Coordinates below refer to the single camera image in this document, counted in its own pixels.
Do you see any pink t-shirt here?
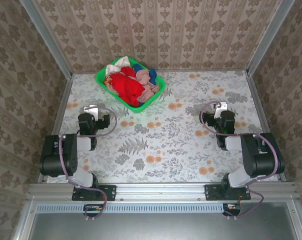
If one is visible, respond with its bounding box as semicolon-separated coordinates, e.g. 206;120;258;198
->
135;69;159;103

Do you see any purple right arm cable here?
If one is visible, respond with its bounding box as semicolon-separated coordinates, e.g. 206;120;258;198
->
199;100;279;221

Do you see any aluminium frame post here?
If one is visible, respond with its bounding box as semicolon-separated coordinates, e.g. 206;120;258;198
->
247;0;296;75
19;0;73;77

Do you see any cream white t-shirt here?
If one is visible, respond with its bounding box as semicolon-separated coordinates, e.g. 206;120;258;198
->
105;56;131;76

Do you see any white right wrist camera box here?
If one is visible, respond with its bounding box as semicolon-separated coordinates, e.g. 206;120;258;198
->
214;101;228;118

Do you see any aluminium table side rail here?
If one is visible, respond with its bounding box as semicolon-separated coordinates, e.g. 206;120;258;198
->
38;73;74;182
245;72;287;181

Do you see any red t-shirt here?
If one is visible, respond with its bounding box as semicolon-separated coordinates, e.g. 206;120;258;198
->
103;66;146;107

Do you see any black connector box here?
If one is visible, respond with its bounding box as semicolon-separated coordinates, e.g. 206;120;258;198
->
222;203;241;216
83;203;104;217

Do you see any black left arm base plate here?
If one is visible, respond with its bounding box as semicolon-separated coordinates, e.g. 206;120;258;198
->
72;184;116;202

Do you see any grey metal panel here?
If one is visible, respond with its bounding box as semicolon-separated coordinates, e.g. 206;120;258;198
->
14;197;302;240

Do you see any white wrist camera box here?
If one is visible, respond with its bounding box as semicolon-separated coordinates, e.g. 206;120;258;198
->
214;101;228;118
84;104;99;121

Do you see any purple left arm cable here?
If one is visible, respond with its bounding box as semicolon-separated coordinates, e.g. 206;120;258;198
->
59;106;118;222

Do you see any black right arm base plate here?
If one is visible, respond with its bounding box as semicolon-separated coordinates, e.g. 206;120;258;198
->
204;184;251;202

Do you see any green plastic basket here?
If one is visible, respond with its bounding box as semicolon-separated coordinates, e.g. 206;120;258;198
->
95;56;167;114

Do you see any blue t-shirt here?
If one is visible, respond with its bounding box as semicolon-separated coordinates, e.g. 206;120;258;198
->
132;63;158;86

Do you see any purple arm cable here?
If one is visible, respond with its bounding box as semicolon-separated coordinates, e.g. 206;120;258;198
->
59;106;118;222
199;100;279;221

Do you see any aluminium mounting rail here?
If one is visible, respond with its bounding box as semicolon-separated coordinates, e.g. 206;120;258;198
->
28;181;297;201

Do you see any slotted grey cable duct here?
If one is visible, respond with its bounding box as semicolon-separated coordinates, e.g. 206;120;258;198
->
37;202;241;214

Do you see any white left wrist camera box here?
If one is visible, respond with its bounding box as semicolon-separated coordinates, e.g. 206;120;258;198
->
84;104;99;121

